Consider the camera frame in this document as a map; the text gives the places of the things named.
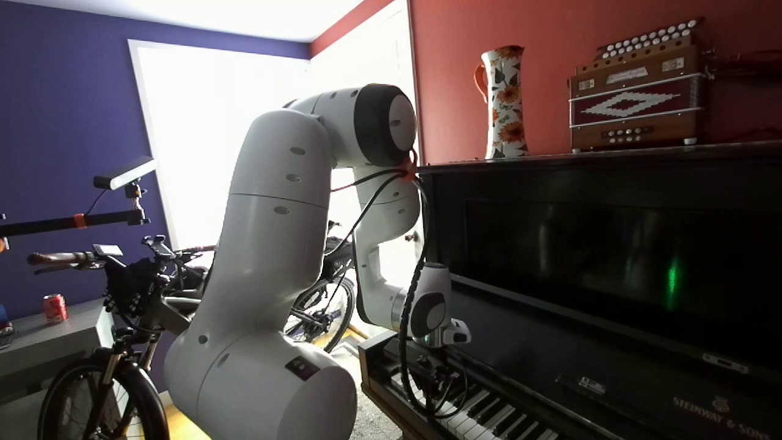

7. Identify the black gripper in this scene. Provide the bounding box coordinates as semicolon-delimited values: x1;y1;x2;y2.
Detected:
404;339;451;390

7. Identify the black upright piano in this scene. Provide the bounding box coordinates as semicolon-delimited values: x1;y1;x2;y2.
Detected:
357;141;782;440

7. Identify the floral ceramic vase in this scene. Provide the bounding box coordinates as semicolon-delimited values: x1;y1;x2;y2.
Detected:
473;44;530;163

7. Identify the white light bar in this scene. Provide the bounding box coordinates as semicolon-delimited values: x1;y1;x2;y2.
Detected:
91;158;160;194

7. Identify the red soda can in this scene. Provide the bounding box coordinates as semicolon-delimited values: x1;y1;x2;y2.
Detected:
41;291;72;326

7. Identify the black bar with orange band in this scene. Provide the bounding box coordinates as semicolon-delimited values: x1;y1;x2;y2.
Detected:
0;182;152;240

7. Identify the gray side table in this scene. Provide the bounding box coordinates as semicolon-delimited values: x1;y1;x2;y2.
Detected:
0;297;117;440

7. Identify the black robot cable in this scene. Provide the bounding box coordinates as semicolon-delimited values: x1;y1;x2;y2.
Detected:
327;163;469;423

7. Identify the black bicycle with handlebar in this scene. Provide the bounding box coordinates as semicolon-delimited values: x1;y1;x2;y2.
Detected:
25;232;220;440

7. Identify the brown wooden accordion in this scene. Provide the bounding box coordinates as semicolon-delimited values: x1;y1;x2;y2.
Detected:
567;17;708;154

